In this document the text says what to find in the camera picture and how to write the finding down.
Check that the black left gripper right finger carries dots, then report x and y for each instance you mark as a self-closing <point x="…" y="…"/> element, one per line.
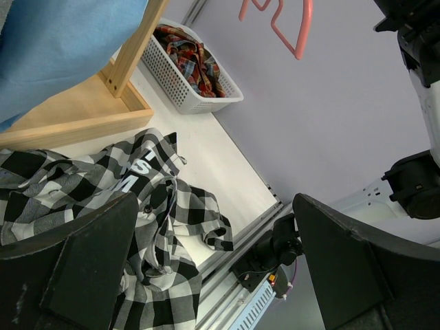
<point x="364" y="277"/>

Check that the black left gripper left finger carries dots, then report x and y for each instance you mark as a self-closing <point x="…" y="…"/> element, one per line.
<point x="68" y="277"/>

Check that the black white checkered shirt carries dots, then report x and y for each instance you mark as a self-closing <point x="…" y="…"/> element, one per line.
<point x="161" y="285"/>

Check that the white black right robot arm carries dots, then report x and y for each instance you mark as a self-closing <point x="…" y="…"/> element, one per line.
<point x="337" y="119"/>

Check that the blue shirt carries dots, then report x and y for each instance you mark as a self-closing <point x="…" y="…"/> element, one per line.
<point x="50" y="46"/>

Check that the red plaid shirt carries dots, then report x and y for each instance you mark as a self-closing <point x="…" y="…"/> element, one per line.
<point x="192" y="59"/>

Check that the wooden clothes rack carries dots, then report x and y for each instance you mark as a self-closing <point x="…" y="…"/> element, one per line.
<point x="104" y="104"/>

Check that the white plastic basket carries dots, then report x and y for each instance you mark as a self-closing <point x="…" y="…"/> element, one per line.
<point x="182" y="95"/>

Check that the slotted grey cable duct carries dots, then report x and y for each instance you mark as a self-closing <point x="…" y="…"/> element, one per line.
<point x="255" y="308"/>

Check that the aluminium mounting rail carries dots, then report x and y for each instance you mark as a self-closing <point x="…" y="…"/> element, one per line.
<point x="235" y="292"/>

